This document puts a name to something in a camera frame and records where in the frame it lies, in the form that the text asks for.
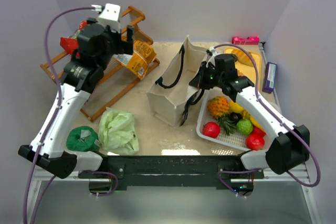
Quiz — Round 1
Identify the orange snack packet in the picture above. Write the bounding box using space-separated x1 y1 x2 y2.
112 40 156 80

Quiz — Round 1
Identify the red snack packet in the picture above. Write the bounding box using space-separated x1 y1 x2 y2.
60 20 88 55

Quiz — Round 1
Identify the beige canvas tote bag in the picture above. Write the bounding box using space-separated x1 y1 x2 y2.
147 37 207 127

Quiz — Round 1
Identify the light green plastic bag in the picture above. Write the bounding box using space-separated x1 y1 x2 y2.
98 108 139 155

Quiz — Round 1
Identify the yellow lemon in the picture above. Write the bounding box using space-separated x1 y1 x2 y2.
229 100 244 113

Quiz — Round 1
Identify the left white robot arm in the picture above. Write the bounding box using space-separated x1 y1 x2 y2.
18 20 134 179

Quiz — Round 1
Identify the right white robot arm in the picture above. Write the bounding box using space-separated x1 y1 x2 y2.
189 51 312 174

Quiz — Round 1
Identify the croissant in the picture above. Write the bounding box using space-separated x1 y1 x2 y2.
232 49 254 67

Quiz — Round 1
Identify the yellow tray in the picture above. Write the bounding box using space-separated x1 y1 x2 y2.
223 45 262 90

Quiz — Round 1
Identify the brown wooden rack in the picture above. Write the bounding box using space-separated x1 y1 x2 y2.
40 5 161 122

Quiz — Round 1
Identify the orange pineapple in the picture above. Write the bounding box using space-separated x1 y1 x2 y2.
207 96 236 135

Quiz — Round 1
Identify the pink box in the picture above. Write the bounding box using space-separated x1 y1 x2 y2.
232 36 260 45

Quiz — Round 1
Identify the yellow banana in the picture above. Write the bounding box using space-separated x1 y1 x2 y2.
242 110 264 131

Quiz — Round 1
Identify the dark mangosteen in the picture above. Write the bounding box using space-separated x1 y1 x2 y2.
229 112 243 124

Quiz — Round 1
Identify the purple box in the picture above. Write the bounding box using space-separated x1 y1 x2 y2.
262 62 277 94

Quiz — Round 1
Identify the red apple left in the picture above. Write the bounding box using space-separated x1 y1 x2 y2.
202 122 221 138

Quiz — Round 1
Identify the red apple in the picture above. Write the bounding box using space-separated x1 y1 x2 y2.
245 134 265 151
202 122 221 138

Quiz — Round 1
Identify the green custard apple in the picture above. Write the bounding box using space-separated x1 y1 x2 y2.
236 119 254 135

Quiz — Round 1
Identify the white plastic basket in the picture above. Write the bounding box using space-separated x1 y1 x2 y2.
196 89 249 155

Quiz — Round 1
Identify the red apple right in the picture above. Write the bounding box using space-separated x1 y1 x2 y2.
245 134 265 151

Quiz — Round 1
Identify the dark green plastic bag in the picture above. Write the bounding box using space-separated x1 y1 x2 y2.
66 126 100 152

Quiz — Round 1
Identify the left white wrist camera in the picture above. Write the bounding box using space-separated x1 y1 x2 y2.
97 3 122 33

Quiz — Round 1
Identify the black base frame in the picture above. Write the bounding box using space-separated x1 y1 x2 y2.
79 155 264 192

